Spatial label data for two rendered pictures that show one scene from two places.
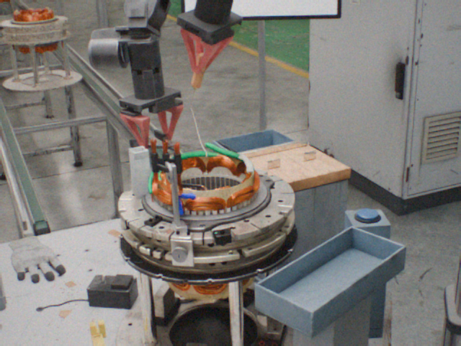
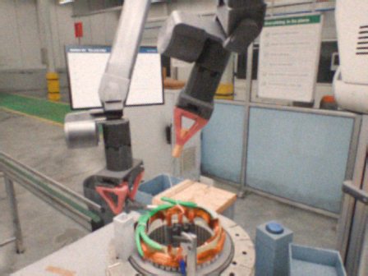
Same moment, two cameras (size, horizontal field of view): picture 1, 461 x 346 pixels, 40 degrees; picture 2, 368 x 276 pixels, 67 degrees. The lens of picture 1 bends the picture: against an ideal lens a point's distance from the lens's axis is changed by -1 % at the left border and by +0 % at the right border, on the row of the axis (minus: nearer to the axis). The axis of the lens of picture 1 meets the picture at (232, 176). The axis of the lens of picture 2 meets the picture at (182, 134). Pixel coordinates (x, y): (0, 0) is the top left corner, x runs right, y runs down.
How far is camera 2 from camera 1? 0.66 m
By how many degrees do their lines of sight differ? 27
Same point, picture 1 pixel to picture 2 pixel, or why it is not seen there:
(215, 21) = (209, 100)
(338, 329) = not seen: outside the picture
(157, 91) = (130, 163)
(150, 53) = (126, 131)
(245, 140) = (149, 184)
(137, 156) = (125, 224)
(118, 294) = not seen: outside the picture
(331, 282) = not seen: outside the picture
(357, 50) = (142, 121)
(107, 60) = (85, 140)
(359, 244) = (296, 255)
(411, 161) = (177, 173)
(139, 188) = (126, 252)
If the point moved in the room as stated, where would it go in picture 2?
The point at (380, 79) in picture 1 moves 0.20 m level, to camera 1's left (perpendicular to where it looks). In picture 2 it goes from (157, 135) to (139, 137)
